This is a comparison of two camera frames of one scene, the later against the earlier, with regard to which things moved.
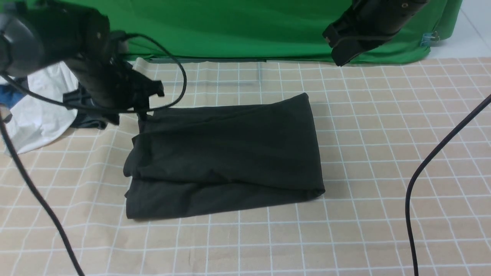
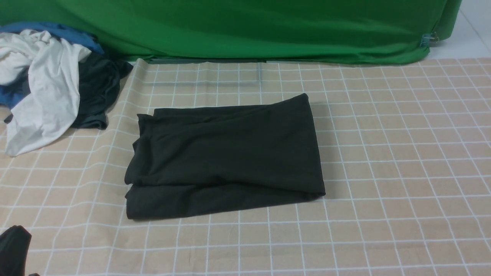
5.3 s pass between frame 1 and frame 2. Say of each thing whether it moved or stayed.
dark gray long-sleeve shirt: stayed
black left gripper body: moved
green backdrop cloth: stayed
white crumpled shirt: stayed
